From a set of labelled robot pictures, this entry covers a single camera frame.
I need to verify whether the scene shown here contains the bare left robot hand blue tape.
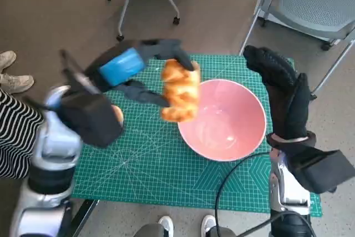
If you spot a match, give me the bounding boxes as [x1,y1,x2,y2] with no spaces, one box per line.
[83,38,195,108]

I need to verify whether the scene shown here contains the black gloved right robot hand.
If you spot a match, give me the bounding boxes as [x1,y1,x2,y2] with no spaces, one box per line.
[243,44,317,141]

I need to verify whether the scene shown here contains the round toy bread bun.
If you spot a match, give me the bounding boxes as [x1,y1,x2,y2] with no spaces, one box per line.
[112,105,125,124]

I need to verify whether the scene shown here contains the long toy bread loaf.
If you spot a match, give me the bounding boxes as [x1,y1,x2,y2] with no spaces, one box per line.
[160,59,201,123]

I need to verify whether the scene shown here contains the pink bowl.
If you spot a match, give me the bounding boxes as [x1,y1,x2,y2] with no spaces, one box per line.
[177,79,267,162]

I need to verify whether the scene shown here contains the gray chair with casters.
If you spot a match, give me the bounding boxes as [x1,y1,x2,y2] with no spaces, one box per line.
[104,0,181,41]

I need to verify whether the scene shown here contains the person's shoe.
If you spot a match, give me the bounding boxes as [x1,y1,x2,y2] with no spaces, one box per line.
[0,73,34,94]
[0,50,17,71]

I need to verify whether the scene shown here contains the green cutting mat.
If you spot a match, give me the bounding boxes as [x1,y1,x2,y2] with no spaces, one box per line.
[70,53,324,218]

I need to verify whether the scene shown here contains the person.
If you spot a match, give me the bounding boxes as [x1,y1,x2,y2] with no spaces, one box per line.
[0,88,45,179]

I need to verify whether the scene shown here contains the white robot right foot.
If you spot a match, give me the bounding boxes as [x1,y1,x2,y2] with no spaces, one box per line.
[201,214,219,237]

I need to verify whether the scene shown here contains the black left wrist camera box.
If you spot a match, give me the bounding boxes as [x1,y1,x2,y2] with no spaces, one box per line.
[57,69,125,149]

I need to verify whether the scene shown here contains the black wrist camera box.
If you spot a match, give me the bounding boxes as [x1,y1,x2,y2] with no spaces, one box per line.
[288,148,355,195]
[57,69,125,149]

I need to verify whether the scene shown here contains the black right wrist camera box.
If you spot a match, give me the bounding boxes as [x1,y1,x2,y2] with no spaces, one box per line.
[288,148,355,195]

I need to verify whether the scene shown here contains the long black robot cable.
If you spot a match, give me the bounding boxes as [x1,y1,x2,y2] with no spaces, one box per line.
[215,152,274,237]

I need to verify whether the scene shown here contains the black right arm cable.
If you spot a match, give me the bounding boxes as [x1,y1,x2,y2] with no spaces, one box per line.
[245,211,281,237]

